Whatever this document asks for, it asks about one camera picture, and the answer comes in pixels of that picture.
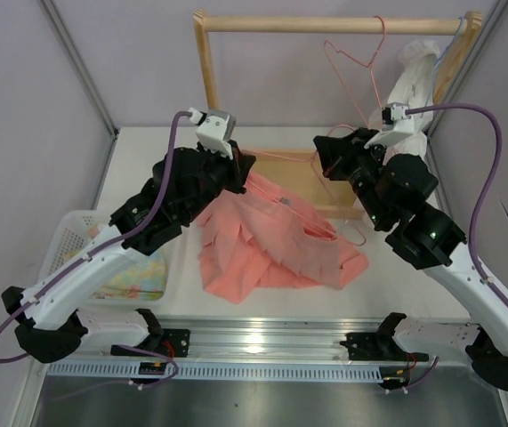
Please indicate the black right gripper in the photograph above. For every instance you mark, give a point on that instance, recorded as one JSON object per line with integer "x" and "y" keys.
{"x": 334, "y": 150}

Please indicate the aluminium mounting rail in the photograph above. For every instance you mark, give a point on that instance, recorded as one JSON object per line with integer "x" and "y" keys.
{"x": 242, "y": 340}

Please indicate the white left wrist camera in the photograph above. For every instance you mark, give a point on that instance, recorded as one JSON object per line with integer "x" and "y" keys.
{"x": 214, "y": 130}

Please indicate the pink wire hanger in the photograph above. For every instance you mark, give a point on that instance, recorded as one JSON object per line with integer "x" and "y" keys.
{"x": 287, "y": 156}
{"x": 330, "y": 50}

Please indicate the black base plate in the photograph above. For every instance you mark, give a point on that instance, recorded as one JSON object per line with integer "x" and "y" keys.
{"x": 167, "y": 342}
{"x": 378, "y": 345}

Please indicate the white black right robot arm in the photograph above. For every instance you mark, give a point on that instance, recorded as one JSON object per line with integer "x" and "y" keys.
{"x": 394, "y": 194}

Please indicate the slotted white cable duct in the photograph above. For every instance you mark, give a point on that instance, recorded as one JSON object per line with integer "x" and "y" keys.
{"x": 190, "y": 370}

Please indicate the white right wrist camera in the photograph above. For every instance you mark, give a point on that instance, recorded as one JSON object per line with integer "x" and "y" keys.
{"x": 397, "y": 126}

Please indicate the blue wire hanger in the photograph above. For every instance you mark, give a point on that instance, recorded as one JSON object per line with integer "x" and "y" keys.
{"x": 437, "y": 63}

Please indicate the left aluminium frame post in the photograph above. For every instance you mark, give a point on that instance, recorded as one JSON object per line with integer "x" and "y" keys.
{"x": 61, "y": 32}

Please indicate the aluminium frame post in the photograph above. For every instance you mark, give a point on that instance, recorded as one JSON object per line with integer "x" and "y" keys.
{"x": 61, "y": 32}
{"x": 466, "y": 50}

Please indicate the wooden clothes rack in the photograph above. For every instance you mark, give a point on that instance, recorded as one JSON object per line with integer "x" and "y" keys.
{"x": 264, "y": 60}

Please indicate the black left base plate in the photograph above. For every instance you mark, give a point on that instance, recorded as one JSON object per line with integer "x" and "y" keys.
{"x": 167, "y": 342}

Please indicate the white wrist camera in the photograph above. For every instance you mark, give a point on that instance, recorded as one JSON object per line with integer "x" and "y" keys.
{"x": 397, "y": 126}
{"x": 214, "y": 130}

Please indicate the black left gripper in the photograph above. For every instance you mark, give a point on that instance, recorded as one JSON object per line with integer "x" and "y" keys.
{"x": 239, "y": 167}

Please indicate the floral pastel garment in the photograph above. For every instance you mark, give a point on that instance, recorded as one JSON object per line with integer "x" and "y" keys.
{"x": 145, "y": 281}

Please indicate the white plastic laundry basket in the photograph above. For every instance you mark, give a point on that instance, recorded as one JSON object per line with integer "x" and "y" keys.
{"x": 75, "y": 231}

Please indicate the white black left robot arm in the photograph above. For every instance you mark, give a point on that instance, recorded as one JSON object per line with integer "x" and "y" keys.
{"x": 51, "y": 325}

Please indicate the pink pleated skirt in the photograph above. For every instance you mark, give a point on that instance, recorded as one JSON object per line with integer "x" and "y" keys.
{"x": 269, "y": 237}

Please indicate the right aluminium frame post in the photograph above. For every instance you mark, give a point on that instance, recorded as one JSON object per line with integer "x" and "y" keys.
{"x": 466, "y": 50}

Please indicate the white garment on hanger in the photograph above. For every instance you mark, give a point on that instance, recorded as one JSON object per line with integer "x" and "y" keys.
{"x": 415, "y": 88}

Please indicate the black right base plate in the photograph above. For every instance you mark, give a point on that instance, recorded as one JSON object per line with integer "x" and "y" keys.
{"x": 378, "y": 345}

